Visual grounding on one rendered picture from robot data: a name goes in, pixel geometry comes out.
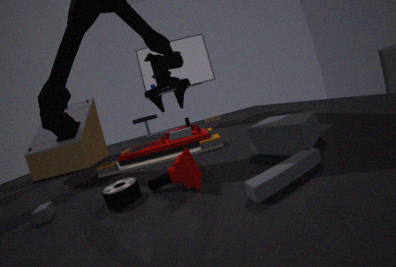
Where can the black toy tyre with grey hub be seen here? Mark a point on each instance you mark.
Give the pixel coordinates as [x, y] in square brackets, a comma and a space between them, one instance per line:
[121, 193]

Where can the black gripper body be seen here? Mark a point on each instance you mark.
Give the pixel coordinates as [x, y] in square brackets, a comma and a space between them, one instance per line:
[163, 80]

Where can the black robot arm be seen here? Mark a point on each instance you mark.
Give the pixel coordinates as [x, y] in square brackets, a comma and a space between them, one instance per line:
[54, 97]

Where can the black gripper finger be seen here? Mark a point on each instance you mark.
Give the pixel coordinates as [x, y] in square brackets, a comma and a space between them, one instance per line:
[157, 100]
[179, 93]

